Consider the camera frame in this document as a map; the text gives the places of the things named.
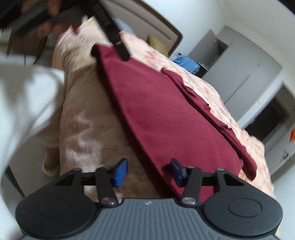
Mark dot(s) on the dark red garment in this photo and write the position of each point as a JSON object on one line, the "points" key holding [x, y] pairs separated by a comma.
{"points": [[164, 119]]}

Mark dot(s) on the white bedroom door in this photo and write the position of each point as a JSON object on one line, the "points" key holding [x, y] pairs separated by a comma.
{"points": [[274, 155]]}

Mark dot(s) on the person's left hand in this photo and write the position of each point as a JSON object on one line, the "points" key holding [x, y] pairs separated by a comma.
{"points": [[50, 27]]}

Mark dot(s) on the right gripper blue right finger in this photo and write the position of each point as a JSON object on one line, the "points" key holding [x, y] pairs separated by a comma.
{"points": [[189, 178]]}

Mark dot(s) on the blue clothes pile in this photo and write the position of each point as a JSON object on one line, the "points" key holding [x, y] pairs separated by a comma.
{"points": [[188, 64]]}

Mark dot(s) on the olive yellow pillow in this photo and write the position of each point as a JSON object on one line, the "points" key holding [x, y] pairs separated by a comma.
{"points": [[157, 45]]}

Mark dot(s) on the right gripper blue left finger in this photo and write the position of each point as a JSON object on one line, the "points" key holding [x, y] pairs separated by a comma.
{"points": [[108, 178]]}

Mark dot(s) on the pink floral bed blanket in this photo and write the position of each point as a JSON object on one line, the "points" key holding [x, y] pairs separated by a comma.
{"points": [[87, 133]]}

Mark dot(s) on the red door decoration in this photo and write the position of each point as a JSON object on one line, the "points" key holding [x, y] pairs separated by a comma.
{"points": [[292, 135]]}

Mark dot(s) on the grey wardrobe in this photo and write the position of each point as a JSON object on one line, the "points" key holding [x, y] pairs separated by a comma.
{"points": [[243, 74]]}

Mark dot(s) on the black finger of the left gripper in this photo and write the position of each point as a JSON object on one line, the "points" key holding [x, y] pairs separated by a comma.
{"points": [[110, 29]]}

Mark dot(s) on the striped pillow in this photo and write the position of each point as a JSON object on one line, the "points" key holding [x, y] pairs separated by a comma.
{"points": [[122, 26]]}

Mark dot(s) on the beige padded headboard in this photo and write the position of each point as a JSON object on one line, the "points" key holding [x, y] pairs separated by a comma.
{"points": [[145, 21]]}

